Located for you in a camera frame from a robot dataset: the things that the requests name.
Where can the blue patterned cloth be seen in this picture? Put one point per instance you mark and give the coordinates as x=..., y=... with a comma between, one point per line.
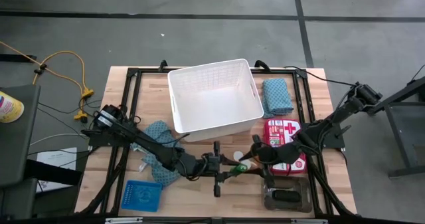
x=277, y=97

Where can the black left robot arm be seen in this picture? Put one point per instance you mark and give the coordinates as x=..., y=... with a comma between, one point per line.
x=149, y=144

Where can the silver aluminium bar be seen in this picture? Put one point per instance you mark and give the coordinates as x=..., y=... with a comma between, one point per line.
x=123, y=220
x=308, y=221

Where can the red first aid kit case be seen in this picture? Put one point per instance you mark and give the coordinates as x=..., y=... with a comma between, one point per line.
x=277, y=131

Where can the black metal side table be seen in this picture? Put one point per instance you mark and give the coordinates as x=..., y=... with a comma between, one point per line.
x=396, y=134

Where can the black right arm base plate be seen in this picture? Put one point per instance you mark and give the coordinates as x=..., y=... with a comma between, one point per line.
x=335, y=141

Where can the yellow white wipes canister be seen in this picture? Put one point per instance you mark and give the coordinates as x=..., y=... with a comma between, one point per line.
x=10, y=107

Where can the blue patterned gown white ties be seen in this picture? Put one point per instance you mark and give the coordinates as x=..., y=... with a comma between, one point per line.
x=159, y=134

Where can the dark grey side cart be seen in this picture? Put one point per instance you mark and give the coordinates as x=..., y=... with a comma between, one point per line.
x=16, y=134

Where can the blue plastic tray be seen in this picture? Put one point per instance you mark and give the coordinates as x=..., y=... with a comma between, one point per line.
x=142, y=197

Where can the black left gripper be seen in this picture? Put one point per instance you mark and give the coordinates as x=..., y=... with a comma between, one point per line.
x=209, y=164

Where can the dark grey plastic bin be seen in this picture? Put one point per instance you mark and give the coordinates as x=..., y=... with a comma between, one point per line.
x=305, y=204

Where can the green cylindrical roll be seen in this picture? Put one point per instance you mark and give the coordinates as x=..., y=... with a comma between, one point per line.
x=239, y=169

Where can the black floor bar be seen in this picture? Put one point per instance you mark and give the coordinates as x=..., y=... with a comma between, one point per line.
x=16, y=58

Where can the white perforated plastic basket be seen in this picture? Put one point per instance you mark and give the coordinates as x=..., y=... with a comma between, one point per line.
x=216, y=104

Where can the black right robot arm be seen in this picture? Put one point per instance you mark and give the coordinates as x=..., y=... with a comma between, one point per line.
x=332, y=122

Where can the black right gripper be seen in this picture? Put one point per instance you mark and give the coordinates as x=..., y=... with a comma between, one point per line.
x=282, y=154

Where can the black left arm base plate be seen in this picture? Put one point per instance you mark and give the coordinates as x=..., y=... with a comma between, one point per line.
x=99, y=141

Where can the white paper sheet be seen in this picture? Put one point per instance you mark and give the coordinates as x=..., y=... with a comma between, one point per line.
x=56, y=157

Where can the black aluminium table frame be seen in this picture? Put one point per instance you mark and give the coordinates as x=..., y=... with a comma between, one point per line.
x=149, y=71

